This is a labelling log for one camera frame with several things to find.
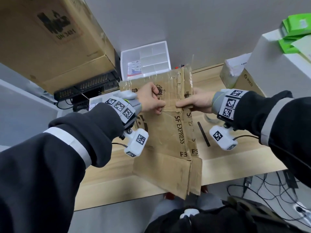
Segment person's left hand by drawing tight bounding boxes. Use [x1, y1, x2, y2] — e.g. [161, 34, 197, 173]
[138, 82, 167, 116]

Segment person's right hand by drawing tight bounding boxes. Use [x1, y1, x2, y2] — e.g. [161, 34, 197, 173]
[175, 88, 217, 114]

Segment person's left forearm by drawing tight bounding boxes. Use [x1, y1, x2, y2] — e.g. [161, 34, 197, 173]
[0, 103, 125, 233]

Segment person's right forearm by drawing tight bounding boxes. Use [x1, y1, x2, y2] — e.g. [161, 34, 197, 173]
[233, 91, 311, 190]

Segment clear tape roll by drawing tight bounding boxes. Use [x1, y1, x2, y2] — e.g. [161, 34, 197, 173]
[205, 113, 223, 126]

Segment black stick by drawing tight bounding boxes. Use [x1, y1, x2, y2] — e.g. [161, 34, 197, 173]
[197, 121, 211, 147]

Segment left wrist marker band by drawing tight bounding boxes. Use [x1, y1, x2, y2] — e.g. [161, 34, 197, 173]
[104, 91, 142, 124]

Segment wrist marker band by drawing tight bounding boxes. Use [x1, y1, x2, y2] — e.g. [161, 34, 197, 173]
[104, 91, 142, 124]
[211, 89, 249, 122]

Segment right wrist marker band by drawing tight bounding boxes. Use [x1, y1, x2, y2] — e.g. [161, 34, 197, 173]
[211, 89, 249, 122]

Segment white plastic compartment tray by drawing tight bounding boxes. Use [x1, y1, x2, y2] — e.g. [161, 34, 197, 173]
[121, 41, 171, 82]

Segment small brown cardboard box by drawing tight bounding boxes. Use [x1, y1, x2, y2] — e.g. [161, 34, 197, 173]
[220, 53, 267, 97]

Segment large white box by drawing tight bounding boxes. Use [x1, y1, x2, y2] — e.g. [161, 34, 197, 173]
[250, 28, 311, 101]

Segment white chest device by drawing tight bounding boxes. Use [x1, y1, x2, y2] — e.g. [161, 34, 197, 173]
[179, 208, 200, 219]

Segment person's body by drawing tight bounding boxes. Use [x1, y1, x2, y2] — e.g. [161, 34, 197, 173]
[145, 192, 303, 233]

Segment black power adapter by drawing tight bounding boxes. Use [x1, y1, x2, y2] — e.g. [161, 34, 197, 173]
[282, 169, 299, 190]

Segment large brown cardboard box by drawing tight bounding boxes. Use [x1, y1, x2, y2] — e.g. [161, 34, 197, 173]
[0, 0, 116, 94]

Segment green packets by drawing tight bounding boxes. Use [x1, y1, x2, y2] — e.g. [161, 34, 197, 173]
[278, 13, 311, 55]

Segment white power strip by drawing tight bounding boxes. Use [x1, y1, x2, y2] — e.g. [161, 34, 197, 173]
[293, 202, 311, 219]

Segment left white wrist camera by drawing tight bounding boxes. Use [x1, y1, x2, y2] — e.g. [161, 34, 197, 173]
[123, 128, 149, 158]

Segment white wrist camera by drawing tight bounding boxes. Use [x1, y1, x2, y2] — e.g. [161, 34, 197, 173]
[209, 125, 239, 151]
[123, 128, 149, 158]

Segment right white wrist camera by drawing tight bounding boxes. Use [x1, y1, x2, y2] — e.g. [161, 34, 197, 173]
[209, 125, 239, 151]

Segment black network switch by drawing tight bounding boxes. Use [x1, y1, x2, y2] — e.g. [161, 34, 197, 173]
[54, 70, 121, 112]

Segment black cables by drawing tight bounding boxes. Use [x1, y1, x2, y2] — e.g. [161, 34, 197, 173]
[227, 170, 311, 222]

